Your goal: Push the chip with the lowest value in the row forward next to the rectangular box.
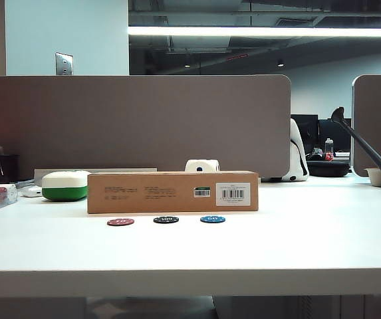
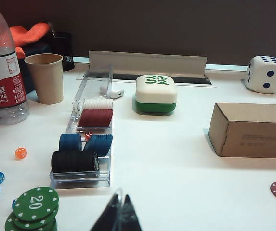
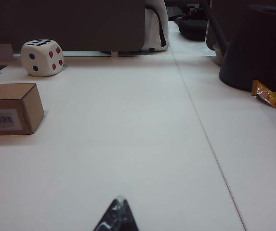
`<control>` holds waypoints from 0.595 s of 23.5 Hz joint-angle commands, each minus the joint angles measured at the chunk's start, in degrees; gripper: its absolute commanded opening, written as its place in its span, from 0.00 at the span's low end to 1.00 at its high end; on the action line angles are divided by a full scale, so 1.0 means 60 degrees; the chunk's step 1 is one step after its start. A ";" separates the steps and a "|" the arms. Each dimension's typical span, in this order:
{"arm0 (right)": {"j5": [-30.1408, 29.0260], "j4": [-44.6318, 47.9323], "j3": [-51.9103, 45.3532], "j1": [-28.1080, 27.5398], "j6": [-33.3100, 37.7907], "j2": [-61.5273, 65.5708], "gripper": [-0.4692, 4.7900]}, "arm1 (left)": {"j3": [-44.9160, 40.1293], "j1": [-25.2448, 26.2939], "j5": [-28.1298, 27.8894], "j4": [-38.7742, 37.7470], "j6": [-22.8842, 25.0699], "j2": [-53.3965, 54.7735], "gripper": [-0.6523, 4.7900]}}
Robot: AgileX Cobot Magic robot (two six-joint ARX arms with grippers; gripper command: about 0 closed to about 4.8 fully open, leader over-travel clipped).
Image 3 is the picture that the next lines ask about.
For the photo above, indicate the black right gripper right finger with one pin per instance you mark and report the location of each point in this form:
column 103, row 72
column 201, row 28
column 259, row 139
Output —
column 128, row 220

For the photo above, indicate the black bowl-shaped hat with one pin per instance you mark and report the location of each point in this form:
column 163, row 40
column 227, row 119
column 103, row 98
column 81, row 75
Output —
column 192, row 29

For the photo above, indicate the yellow snack wrapper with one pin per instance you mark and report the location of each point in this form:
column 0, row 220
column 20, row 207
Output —
column 267, row 96

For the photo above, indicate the long brown cardboard box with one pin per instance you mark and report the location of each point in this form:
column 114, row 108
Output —
column 10, row 106

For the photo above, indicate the dark grey watering can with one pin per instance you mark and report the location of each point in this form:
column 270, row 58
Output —
column 255, row 53

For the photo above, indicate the wide grey desk partition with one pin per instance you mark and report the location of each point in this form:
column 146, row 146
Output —
column 68, row 24

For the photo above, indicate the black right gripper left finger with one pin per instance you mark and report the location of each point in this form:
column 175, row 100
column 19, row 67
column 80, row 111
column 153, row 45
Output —
column 112, row 219

